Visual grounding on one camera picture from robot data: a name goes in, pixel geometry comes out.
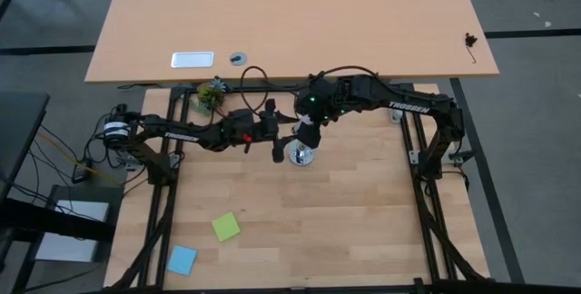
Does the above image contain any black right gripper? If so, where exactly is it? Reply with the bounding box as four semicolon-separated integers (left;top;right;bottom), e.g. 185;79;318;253
294;75;342;151

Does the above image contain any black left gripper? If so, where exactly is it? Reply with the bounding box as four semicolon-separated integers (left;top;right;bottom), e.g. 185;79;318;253
253;98;302;149

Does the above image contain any green potted plant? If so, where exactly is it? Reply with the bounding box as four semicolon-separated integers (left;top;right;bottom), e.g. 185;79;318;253
194;75;229;116

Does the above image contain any light wooden desk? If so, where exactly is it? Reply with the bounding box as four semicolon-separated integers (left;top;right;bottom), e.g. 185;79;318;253
84;0;500;84

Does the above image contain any green sticky note pad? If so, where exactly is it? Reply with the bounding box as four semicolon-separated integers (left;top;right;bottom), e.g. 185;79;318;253
211;211;242;243

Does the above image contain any silver rectangular desk plate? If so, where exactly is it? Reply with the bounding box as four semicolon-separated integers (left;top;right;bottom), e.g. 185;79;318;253
170;51;215;69

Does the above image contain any blue sticky note pad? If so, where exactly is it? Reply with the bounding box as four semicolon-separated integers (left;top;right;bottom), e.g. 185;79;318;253
166;244;199;277

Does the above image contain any small black hex key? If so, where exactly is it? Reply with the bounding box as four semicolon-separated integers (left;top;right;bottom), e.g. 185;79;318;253
463;32;478;64

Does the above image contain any black power adapter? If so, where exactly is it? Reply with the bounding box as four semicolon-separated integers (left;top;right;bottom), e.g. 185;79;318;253
71;159;95;184

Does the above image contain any white grey cabinet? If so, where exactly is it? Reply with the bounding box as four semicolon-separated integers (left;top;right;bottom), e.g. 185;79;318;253
34;183;124;264

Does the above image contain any black desk beam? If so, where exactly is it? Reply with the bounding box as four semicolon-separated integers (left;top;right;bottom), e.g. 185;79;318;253
0;197;115;243

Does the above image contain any black side desk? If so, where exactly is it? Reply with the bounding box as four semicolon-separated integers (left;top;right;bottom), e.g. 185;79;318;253
0;92;51;204

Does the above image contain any black aluminium table frame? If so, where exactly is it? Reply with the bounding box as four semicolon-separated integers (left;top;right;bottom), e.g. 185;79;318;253
103;83;496;294

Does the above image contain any dark left arm cable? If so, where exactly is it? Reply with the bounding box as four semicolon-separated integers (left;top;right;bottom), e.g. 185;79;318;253
239;64;271;114

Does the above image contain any dark arm cable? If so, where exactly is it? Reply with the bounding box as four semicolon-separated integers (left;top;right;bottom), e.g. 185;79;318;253
239;64;271;114
310;64;380;82

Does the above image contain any dark right arm cable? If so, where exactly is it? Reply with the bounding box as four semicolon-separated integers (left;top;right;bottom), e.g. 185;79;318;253
310;64;380;82

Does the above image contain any yellow cable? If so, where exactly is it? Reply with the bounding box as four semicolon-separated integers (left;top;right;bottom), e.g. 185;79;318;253
35;131;122;187

